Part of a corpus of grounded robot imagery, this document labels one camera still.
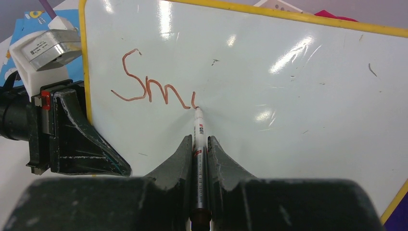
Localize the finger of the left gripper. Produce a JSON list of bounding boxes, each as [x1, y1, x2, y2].
[[52, 89, 132, 177]]

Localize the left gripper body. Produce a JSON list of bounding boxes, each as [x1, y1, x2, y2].
[[26, 79, 85, 175]]

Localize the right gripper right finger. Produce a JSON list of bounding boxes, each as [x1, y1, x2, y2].
[[208, 136, 383, 231]]

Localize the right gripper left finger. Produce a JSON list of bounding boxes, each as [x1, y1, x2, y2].
[[3, 135, 192, 231]]

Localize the brown capped whiteboard marker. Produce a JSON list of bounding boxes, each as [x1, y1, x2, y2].
[[190, 107, 211, 231]]

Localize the yellow framed whiteboard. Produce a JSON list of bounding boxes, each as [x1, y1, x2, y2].
[[79, 0, 408, 221]]

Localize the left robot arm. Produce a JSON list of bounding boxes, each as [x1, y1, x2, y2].
[[0, 72, 131, 177]]

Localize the purple cloth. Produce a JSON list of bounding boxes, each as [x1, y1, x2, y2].
[[384, 196, 408, 231]]

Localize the white plastic basket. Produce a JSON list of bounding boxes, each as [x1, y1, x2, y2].
[[254, 0, 304, 13]]

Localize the pink red cloth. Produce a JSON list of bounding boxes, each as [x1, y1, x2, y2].
[[314, 10, 358, 22]]

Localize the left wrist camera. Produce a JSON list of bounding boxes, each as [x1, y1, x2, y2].
[[9, 16, 82, 98]]

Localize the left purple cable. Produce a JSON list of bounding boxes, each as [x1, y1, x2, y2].
[[38, 0, 58, 20]]

